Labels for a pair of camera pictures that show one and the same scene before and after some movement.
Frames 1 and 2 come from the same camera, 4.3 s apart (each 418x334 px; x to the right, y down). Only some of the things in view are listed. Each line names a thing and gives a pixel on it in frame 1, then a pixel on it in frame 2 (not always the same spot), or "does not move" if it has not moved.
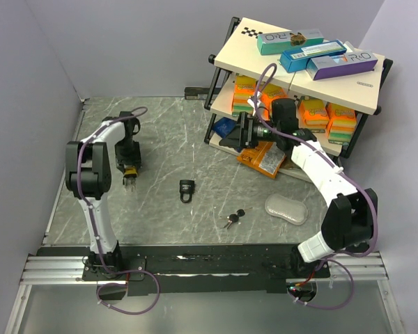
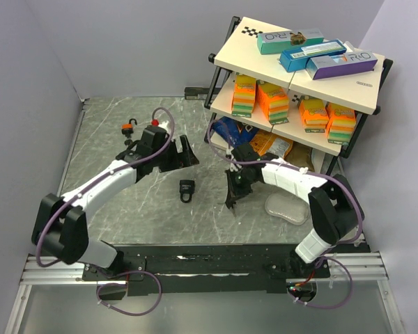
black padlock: x=187 y=187 does not move
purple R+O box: x=333 y=64 does not move
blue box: x=294 y=61 does not move
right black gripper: x=239 y=137 → x=238 y=191
